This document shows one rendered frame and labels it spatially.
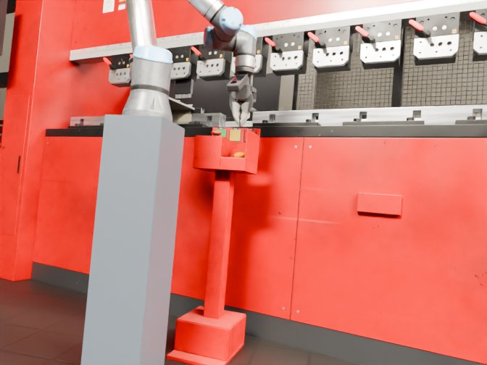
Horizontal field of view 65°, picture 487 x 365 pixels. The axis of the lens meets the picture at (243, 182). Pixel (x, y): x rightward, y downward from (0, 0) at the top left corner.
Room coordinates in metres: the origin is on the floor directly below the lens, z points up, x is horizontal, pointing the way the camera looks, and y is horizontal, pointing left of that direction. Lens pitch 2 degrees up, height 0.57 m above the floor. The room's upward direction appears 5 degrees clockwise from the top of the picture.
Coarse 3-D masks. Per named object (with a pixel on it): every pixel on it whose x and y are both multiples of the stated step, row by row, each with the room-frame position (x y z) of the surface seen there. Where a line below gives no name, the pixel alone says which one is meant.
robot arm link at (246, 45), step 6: (240, 30) 1.36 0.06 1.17; (246, 30) 1.35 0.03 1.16; (252, 30) 1.36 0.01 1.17; (240, 36) 1.35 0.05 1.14; (246, 36) 1.36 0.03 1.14; (252, 36) 1.36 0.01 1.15; (240, 42) 1.35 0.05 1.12; (246, 42) 1.36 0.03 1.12; (252, 42) 1.37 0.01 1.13; (240, 48) 1.36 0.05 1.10; (246, 48) 1.36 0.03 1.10; (252, 48) 1.37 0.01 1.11; (240, 54) 1.37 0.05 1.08; (246, 54) 1.36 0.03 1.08; (252, 54) 1.37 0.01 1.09
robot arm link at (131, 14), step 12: (132, 0) 1.25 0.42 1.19; (144, 0) 1.25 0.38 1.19; (132, 12) 1.25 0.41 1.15; (144, 12) 1.25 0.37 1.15; (132, 24) 1.26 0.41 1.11; (144, 24) 1.25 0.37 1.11; (132, 36) 1.26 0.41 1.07; (144, 36) 1.25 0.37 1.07; (132, 48) 1.28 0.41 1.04; (132, 60) 1.26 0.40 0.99
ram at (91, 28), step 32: (96, 0) 2.25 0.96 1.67; (160, 0) 2.03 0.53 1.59; (224, 0) 1.85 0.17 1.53; (256, 0) 1.78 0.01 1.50; (288, 0) 1.70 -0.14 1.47; (320, 0) 1.64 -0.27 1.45; (352, 0) 1.57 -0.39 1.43; (384, 0) 1.52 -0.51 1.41; (416, 0) 1.46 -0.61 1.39; (96, 32) 2.24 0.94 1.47; (128, 32) 2.12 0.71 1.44; (160, 32) 2.02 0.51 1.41; (192, 32) 1.93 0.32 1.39; (288, 32) 1.70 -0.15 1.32
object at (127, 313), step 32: (128, 128) 1.08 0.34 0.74; (160, 128) 1.06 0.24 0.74; (128, 160) 1.08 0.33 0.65; (160, 160) 1.08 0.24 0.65; (128, 192) 1.08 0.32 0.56; (160, 192) 1.10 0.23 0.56; (96, 224) 1.10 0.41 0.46; (128, 224) 1.08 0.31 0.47; (160, 224) 1.12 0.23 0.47; (96, 256) 1.10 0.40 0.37; (128, 256) 1.08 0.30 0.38; (160, 256) 1.14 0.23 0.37; (96, 288) 1.10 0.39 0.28; (128, 288) 1.08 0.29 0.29; (160, 288) 1.16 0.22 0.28; (96, 320) 1.09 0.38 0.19; (128, 320) 1.07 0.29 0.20; (160, 320) 1.18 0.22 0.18; (96, 352) 1.09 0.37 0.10; (128, 352) 1.07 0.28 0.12; (160, 352) 1.20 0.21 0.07
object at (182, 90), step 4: (176, 80) 2.00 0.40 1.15; (180, 80) 1.99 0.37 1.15; (184, 80) 1.98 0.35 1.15; (188, 80) 1.97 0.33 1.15; (192, 80) 1.97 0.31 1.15; (176, 84) 2.00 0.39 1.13; (180, 84) 1.99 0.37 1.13; (184, 84) 1.98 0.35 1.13; (188, 84) 1.96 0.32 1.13; (192, 84) 1.97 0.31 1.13; (176, 88) 2.00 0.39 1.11; (180, 88) 1.99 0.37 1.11; (184, 88) 1.98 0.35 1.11; (188, 88) 1.96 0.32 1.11; (192, 88) 1.97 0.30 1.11; (176, 92) 2.00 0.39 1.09; (180, 92) 1.98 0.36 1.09; (184, 92) 1.97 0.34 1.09; (188, 92) 1.96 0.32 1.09; (192, 92) 1.97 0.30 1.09; (176, 96) 2.01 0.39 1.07; (180, 96) 2.00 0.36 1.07; (184, 96) 1.98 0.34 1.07; (188, 96) 1.97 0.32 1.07
